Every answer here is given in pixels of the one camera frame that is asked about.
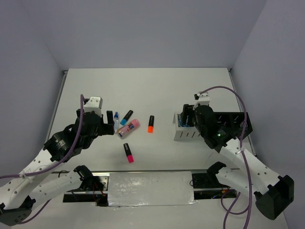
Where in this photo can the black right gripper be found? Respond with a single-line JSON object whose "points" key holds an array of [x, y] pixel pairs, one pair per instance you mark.
{"points": [[188, 110]]}

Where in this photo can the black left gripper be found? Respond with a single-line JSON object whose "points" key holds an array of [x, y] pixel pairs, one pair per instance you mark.
{"points": [[107, 129]]}

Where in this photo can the blue slime jar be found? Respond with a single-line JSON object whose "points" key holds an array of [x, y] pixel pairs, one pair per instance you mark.
{"points": [[188, 122]]}

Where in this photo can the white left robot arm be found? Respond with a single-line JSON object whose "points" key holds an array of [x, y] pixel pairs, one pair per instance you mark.
{"points": [[26, 190]]}

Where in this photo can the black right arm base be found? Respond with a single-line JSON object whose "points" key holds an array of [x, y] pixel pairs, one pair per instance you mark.
{"points": [[205, 182]]}

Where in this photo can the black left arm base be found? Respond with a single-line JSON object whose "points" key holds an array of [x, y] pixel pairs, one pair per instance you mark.
{"points": [[97, 194]]}

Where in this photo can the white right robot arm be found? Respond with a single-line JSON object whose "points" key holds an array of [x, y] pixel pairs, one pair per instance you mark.
{"points": [[273, 193]]}

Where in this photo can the clear spray bottle blue cap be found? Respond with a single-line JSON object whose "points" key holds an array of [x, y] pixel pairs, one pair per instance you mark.
{"points": [[116, 121]]}

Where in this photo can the blue cap black highlighter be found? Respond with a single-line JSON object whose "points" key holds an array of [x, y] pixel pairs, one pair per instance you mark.
{"points": [[126, 118]]}

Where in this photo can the white slotted organizer box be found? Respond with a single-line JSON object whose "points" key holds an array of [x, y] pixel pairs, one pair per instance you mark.
{"points": [[183, 133]]}

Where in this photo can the pink cap clear tube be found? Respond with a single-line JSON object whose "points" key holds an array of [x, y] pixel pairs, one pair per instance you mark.
{"points": [[128, 128]]}

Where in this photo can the orange cap black highlighter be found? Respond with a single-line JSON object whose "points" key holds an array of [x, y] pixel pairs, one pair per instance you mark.
{"points": [[151, 124]]}

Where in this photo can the pink cap black highlighter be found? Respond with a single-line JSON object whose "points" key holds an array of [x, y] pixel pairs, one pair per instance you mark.
{"points": [[128, 153]]}

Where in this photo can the black slotted organizer box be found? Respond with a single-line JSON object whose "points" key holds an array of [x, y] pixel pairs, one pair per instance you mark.
{"points": [[232, 124]]}

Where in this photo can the silver foil covered panel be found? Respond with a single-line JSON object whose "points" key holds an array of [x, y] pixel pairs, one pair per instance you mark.
{"points": [[150, 189]]}

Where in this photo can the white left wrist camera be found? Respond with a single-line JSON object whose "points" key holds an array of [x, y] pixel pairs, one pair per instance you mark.
{"points": [[94, 103]]}

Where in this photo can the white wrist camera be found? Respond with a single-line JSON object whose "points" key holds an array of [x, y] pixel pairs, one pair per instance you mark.
{"points": [[94, 103], [201, 99]]}

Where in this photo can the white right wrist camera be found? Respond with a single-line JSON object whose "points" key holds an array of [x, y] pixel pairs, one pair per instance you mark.
{"points": [[201, 99]]}

